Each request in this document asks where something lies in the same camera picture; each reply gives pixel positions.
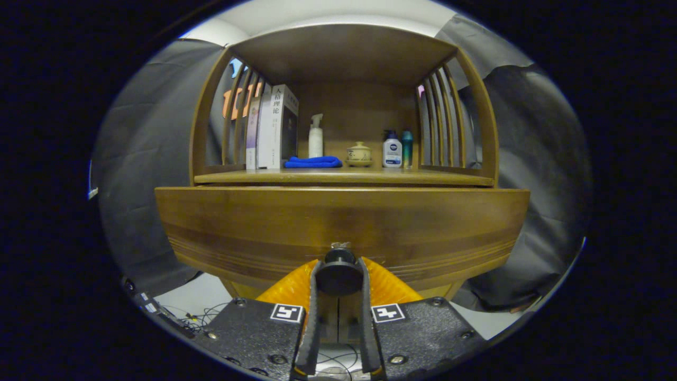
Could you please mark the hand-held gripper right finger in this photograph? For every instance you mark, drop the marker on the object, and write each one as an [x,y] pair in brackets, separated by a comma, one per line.
[368,328]

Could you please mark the white lotion bottle blue cap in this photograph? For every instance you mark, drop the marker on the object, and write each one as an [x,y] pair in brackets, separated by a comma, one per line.
[392,153]

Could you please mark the thin white book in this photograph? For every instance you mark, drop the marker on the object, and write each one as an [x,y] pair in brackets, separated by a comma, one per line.
[263,132]

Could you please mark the white pump bottle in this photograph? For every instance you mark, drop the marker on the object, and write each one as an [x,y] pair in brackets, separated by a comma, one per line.
[316,140]

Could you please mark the wooden countertop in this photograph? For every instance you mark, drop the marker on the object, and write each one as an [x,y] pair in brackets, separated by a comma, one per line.
[344,175]

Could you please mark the wooden drawer with black knob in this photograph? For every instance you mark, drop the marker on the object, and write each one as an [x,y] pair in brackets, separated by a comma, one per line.
[344,217]

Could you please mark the purple book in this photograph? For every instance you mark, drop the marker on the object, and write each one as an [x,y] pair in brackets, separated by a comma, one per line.
[252,137]

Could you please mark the teal bottle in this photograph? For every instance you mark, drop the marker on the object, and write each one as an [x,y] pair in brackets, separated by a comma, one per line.
[407,151]

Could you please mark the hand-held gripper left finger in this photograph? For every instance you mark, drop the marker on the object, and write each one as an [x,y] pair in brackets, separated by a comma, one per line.
[308,328]

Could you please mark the wooden cabinet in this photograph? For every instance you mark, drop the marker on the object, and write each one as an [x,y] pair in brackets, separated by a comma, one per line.
[359,106]

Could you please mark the thick white book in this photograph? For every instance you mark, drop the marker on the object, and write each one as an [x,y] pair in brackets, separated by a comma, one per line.
[280,127]

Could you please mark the beige lidded ceramic cup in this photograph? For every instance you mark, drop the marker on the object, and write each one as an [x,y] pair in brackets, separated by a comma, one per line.
[359,154]

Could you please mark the folded blue cloth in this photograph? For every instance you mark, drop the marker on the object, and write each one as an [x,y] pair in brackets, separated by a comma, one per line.
[313,162]

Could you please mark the black floor device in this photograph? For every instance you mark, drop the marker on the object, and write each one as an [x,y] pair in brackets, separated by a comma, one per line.
[158,312]

